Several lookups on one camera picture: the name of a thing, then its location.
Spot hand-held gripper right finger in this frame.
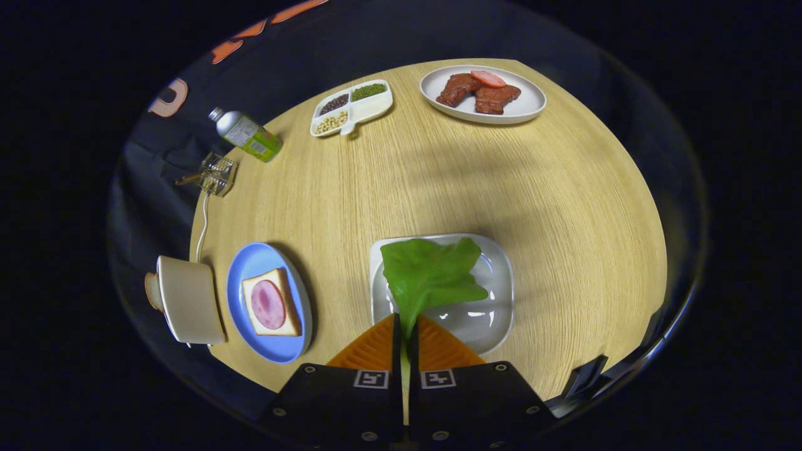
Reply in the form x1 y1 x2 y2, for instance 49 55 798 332
407 313 558 447

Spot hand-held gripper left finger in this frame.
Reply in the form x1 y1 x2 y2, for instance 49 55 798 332
258 313 403 447

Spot green lettuce leaf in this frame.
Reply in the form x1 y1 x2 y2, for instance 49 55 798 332
381 237 489 427

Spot pink ham slice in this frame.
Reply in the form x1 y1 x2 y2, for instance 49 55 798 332
251 279 287 331

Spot white square plate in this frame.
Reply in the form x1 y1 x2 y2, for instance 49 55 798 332
370 234 516 356

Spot white bread slice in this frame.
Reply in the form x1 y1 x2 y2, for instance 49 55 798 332
242 267 303 338

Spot blue round plate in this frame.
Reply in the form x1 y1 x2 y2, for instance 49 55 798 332
226 242 313 365

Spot cream toaster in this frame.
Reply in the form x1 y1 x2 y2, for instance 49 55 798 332
145 255 226 346

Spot white divided bean dish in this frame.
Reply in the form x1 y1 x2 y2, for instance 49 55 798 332
310 80 394 138

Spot green label metal bottle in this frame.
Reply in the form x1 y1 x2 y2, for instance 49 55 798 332
209 107 284 163

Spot brown meat slice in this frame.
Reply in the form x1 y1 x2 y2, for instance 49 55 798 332
474 85 522 115
437 73 482 108

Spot white oval meat plate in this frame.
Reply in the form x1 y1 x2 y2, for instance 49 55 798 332
419 65 548 125

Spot white toaster cable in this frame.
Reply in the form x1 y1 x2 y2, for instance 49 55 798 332
195 191 211 262

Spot metal wire basket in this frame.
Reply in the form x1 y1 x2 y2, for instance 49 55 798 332
175 152 239 198

